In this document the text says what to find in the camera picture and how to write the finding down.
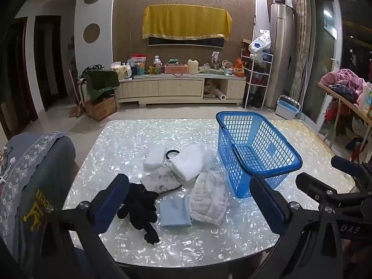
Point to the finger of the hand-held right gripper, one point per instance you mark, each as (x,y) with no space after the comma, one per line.
(345,164)
(314,186)

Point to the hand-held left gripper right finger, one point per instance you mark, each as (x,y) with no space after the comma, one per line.
(268,206)

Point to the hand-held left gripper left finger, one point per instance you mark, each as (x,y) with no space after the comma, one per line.
(112,203)

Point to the pair of black gloves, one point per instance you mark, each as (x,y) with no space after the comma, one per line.
(139,206)

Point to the grey fluffy cloth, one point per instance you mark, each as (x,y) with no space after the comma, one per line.
(159,180)

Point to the white quilted cloth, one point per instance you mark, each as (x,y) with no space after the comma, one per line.
(207,200)

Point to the blue plastic basket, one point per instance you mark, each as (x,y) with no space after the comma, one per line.
(235,114)

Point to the white folded cloth block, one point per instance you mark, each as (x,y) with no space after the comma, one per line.
(154,157)

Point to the light blue folded cloth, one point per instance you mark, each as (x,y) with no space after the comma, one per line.
(174,213)

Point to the wooden side table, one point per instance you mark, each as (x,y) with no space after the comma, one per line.
(343,98)

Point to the white and blue package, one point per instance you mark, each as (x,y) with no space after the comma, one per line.
(366,98)

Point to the black hair band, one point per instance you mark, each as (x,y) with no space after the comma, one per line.
(173,150)

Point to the blue and white storage box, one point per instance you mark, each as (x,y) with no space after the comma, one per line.
(286,109)

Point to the white fluffy towel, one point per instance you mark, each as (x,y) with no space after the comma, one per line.
(187,161)

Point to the pink clothes pile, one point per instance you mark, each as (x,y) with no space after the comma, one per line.
(345,77)

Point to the brown cardboard box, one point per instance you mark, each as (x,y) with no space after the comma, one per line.
(100,109)

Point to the broom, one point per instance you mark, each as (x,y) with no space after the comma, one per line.
(76,110)

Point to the glass sliding door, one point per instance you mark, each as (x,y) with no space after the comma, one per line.
(322,64)

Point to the dark green bag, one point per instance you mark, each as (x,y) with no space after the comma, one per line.
(100,82)

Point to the white paper roll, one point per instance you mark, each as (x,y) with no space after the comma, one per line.
(220,95)

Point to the patterned beige curtain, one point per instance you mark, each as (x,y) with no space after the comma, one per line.
(302,49)

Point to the white metal shelf rack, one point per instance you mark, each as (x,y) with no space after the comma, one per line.
(258,70)

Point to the cream television cabinet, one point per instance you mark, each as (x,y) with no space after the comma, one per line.
(174,88)

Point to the yellow and white tissue pack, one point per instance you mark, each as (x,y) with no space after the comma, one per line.
(122,71)

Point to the silver refrigerator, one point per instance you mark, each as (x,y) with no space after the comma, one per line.
(279,49)

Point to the orange bag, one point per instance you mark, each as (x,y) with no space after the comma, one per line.
(239,69)

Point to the red and white package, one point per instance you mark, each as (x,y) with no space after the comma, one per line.
(138,59)

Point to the white plastic bag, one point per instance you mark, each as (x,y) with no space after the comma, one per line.
(260,45)

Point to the pink box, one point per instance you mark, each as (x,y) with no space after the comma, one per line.
(175,69)

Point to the dark wooden door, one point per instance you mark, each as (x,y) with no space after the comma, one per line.
(49,64)

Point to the patterned snack bag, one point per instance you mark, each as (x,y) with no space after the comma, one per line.
(215,58)

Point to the cream plastic jug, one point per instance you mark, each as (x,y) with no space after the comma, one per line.
(193,66)

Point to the black television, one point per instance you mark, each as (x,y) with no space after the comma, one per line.
(186,41)

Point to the yellow cloth cover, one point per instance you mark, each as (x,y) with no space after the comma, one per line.
(186,20)

